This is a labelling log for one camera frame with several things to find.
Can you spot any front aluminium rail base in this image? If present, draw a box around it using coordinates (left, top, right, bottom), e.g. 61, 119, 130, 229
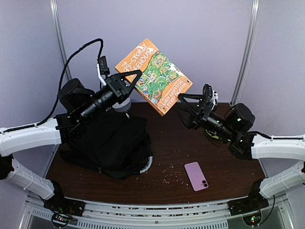
19, 188, 296, 229

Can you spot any aluminium frame post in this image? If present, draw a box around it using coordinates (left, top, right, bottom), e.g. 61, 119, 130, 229
49, 0, 72, 84
230, 0, 261, 105

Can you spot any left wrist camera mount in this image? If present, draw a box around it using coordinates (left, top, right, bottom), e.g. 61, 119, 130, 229
96, 56, 110, 88

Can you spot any green round plate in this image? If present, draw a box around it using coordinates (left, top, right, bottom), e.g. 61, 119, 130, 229
206, 132, 220, 140

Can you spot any pink smartphone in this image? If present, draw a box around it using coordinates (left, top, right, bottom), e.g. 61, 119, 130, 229
184, 162, 209, 192

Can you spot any white patterned ceramic bowl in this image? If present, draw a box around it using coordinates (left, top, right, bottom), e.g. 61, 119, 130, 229
112, 98, 132, 113

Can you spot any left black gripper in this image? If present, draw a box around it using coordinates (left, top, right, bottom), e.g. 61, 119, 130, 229
79, 69, 142, 124

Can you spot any orange paperback book underneath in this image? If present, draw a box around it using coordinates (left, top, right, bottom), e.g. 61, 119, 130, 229
115, 39, 193, 116

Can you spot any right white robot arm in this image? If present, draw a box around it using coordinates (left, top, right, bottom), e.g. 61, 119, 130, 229
178, 94, 305, 211

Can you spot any right aluminium frame post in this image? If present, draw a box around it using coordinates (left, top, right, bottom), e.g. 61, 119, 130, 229
230, 0, 261, 105

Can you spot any black student backpack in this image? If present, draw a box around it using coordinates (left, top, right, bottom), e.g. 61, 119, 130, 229
59, 112, 153, 179

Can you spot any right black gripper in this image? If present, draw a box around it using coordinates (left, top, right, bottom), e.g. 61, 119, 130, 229
173, 93, 236, 143

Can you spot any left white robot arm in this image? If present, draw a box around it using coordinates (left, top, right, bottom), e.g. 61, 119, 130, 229
0, 70, 142, 212

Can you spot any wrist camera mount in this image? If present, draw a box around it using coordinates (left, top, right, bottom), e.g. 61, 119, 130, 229
96, 56, 110, 88
203, 83, 219, 111

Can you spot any left aluminium frame post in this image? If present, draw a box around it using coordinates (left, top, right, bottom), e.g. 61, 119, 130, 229
49, 0, 72, 84

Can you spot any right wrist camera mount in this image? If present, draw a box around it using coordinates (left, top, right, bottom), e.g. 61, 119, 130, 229
203, 83, 219, 111

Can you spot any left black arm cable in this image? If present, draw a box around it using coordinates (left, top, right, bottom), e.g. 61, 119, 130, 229
0, 38, 105, 134

